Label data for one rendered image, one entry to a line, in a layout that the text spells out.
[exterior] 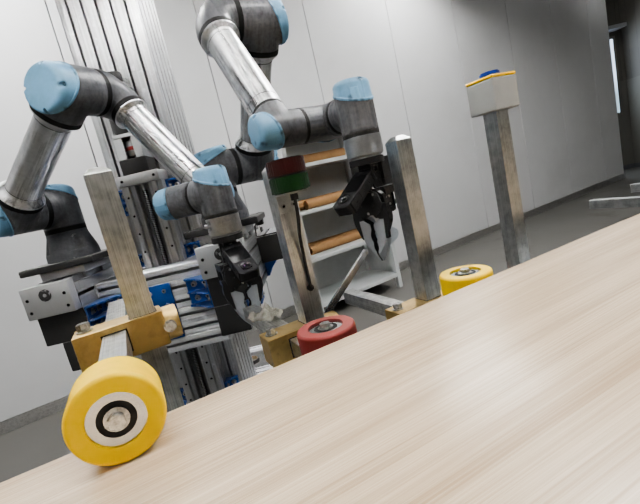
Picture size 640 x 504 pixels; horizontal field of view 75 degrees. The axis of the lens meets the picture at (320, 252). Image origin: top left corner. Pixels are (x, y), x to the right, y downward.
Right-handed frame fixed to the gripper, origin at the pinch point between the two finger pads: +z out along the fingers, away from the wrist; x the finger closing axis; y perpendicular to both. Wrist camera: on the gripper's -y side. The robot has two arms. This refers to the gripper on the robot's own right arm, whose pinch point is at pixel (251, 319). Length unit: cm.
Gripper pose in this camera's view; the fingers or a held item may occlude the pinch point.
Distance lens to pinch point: 97.2
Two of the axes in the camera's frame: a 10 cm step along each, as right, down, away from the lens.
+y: -4.3, -0.5, 9.0
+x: -8.7, 2.8, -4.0
